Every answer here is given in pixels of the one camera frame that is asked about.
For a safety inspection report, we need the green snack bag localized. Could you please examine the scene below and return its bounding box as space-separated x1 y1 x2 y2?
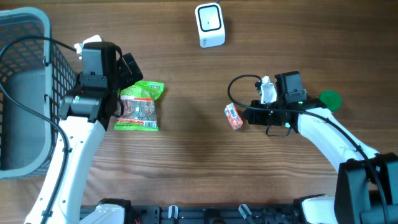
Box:
114 80 164 131

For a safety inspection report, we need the green lid jar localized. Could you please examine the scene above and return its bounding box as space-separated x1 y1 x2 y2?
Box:
318 90 342 112

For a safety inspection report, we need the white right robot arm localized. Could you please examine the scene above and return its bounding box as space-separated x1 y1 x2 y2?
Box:
242 98 397 223

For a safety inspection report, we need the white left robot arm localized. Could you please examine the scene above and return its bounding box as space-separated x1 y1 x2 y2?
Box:
25 54 143 223

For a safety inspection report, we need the white barcode scanner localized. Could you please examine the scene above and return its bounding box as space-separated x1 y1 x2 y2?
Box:
195 2 226 49

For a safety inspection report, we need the grey plastic shopping basket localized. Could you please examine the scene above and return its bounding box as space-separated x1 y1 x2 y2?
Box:
1 7 75 180

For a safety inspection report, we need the black mounting rail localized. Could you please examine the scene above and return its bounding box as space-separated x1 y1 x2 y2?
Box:
79 203 336 224

